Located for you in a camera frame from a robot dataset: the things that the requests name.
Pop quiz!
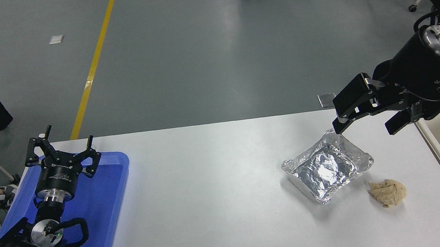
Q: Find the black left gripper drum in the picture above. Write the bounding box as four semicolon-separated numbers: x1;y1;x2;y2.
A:
32;154;85;198

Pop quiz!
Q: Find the silver foil plate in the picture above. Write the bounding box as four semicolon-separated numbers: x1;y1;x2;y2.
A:
277;123;379;209

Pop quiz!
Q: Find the blue plastic tray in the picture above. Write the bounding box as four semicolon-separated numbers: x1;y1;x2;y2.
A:
0;147;142;247

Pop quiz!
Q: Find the crumpled tan paper ball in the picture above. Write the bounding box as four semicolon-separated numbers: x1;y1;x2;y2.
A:
367;176;409;210

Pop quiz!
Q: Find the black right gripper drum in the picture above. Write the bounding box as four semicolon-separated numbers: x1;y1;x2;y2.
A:
367;30;440;110

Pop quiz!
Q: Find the metal floor plate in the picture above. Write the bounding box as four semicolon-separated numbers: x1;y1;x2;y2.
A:
317;92;338;109

